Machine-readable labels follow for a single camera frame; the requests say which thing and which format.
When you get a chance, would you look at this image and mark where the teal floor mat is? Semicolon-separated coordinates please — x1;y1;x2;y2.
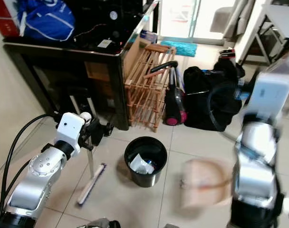
160;40;198;58

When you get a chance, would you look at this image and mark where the crumpled white paper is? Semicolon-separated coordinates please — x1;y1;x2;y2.
129;153;155;175

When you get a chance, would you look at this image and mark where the black round waste bin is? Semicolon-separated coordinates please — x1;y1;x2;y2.
124;136;168;188

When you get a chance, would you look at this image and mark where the wooden slatted rack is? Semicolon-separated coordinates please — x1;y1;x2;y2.
125;40;176;133

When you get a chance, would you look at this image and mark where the black and magenta vacuum cleaner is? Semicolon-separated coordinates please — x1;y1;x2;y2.
150;61;188;126

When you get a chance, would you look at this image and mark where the black glossy table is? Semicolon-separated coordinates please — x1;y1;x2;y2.
3;0;160;131

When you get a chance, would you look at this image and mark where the grey robot left leg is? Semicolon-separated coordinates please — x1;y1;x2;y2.
87;218;121;228

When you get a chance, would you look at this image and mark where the black backpack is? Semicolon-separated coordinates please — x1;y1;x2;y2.
183;57;246;132

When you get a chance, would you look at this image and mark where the blue fabric bag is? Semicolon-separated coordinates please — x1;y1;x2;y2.
17;0;76;42

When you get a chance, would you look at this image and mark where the red cardboard box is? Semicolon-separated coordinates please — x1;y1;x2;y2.
0;0;24;38

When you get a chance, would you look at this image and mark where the grey armchair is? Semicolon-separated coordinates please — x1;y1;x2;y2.
209;6;236;34

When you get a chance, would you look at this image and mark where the beige curtain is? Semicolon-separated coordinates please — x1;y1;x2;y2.
222;0;257;43

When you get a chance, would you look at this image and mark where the white desk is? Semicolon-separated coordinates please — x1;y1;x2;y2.
235;0;289;67

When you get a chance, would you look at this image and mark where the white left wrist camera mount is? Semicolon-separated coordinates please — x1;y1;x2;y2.
55;112;93;157

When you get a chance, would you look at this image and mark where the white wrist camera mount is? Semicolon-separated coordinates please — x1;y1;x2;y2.
55;112;93;157
241;71;289;125

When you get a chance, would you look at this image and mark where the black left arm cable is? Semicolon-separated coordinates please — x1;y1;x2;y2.
0;113;62;228

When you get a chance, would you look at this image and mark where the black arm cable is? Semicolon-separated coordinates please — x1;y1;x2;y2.
206;82;247;143
0;113;62;228

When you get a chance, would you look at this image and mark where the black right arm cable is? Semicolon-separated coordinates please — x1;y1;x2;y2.
206;82;247;143

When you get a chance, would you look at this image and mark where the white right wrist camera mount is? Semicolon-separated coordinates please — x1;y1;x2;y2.
241;71;289;125

